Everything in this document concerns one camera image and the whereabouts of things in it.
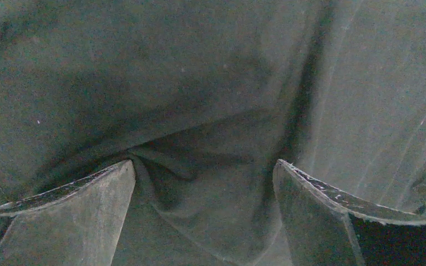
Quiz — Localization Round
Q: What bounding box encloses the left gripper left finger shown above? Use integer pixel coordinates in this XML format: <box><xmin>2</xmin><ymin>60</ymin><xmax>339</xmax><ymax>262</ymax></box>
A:
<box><xmin>0</xmin><ymin>160</ymin><xmax>135</xmax><ymax>265</ymax></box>

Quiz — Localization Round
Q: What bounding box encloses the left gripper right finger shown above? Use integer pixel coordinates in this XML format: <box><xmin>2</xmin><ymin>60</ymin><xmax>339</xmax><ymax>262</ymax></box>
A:
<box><xmin>273</xmin><ymin>160</ymin><xmax>426</xmax><ymax>265</ymax></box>

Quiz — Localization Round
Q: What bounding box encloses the black t shirt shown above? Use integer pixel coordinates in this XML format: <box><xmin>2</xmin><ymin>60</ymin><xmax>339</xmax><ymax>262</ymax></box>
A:
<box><xmin>0</xmin><ymin>1</ymin><xmax>426</xmax><ymax>265</ymax></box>

